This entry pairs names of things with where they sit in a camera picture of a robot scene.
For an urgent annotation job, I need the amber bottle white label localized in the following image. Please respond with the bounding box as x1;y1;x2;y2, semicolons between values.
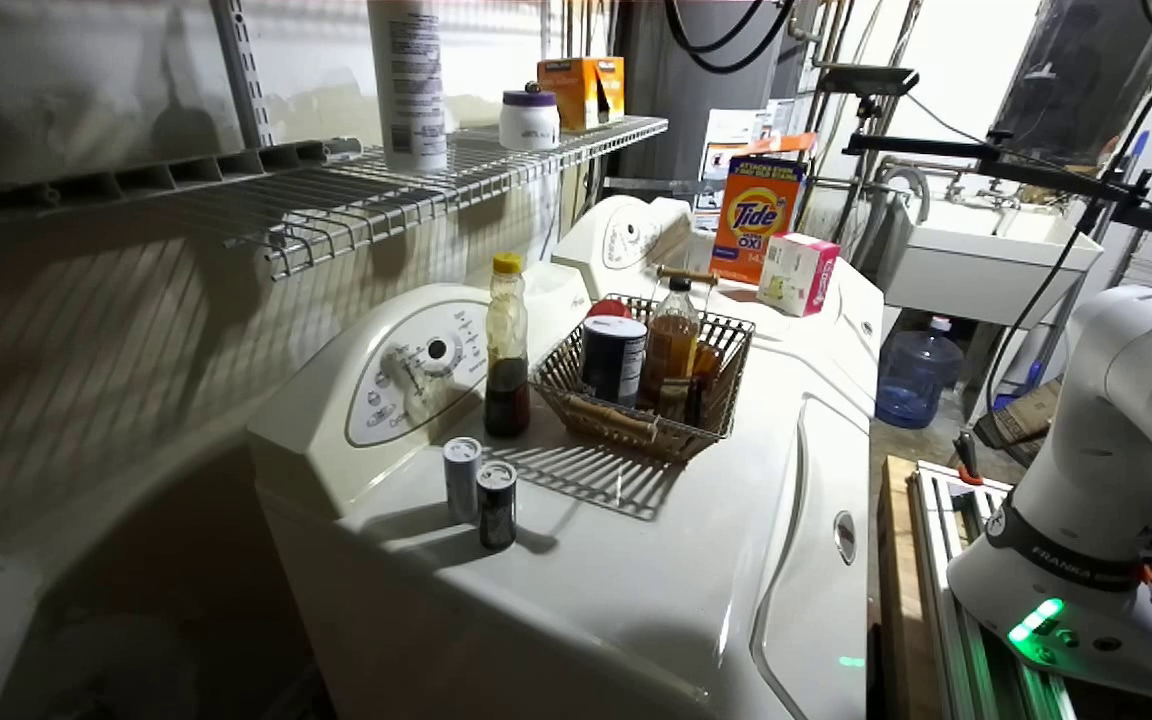
640;278;701;419

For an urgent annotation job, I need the white washing machine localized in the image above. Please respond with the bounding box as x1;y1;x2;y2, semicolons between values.
247;269;885;720

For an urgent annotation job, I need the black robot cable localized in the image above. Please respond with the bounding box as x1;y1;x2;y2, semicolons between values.
659;0;798;77

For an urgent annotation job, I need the dark can white lid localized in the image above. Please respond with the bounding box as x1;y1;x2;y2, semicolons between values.
580;317;646;406

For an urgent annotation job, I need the grey water heater tank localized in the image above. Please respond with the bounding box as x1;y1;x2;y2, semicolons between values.
614;0;795;185

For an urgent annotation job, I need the white utility sink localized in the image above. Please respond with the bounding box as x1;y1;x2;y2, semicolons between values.
886;200;1100;323

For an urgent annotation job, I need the tall bottle dark liquid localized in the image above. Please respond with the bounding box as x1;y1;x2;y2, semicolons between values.
484;257;529;439

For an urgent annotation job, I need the red lidded container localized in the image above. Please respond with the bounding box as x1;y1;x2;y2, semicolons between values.
588;300;631;317

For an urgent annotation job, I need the orange box on shelf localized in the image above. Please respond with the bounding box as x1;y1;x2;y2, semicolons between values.
534;57;622;134

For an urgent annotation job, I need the grey small can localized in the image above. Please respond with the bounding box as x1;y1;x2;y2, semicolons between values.
444;438;484;519

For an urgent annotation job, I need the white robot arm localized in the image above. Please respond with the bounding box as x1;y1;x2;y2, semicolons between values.
948;287;1152;698

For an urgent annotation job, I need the pink and white box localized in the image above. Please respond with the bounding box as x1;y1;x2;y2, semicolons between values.
759;233;840;317

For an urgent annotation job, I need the orange Tide detergent box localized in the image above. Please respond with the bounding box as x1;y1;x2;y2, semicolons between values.
712;155;807;285

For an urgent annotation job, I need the wire and wicker basket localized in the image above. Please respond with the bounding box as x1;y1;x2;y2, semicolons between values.
529;294;759;468

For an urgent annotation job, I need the blue water jug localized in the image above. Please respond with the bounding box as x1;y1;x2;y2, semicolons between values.
875;317;964;429

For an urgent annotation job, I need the dark small can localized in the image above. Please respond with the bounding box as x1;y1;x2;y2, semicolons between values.
475;459;517;551

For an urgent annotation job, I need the white dryer machine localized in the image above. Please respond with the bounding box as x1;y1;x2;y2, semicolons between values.
553;198;712;296

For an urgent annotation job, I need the white wire shelf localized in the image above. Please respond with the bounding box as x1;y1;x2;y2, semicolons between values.
0;117;666;281

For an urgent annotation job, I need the white jar purple lid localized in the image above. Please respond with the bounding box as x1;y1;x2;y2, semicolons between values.
498;86;561;154

